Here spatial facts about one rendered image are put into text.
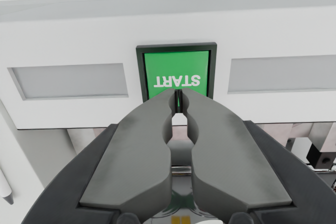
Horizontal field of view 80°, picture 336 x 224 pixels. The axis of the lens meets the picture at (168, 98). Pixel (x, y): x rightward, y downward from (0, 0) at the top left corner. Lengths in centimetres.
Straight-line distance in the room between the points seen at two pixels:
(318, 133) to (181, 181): 20
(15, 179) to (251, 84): 26
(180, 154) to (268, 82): 27
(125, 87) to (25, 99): 9
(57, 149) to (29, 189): 5
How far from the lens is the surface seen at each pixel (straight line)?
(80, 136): 29
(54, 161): 29
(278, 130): 28
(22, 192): 30
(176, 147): 40
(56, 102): 19
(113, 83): 17
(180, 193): 36
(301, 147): 46
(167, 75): 15
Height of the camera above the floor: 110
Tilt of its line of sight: 59 degrees down
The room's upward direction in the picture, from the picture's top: 177 degrees counter-clockwise
